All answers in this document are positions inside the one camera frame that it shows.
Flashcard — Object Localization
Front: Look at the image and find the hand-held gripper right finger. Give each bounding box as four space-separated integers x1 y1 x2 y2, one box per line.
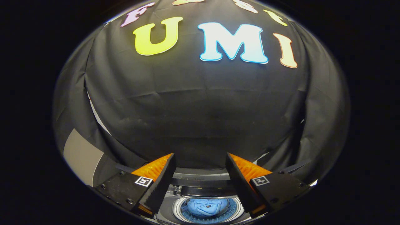
226 152 313 219

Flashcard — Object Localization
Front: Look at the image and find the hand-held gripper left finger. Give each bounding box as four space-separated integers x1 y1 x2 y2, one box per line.
94 153 177 218

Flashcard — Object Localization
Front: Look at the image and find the black backdrop cloth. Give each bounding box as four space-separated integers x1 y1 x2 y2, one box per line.
52 0 350 188

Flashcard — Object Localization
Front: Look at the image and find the grey cabinet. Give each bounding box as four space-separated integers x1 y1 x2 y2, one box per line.
63 128 120 187

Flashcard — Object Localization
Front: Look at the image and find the light blue polo shirt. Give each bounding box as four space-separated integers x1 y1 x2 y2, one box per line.
181 198 230 218

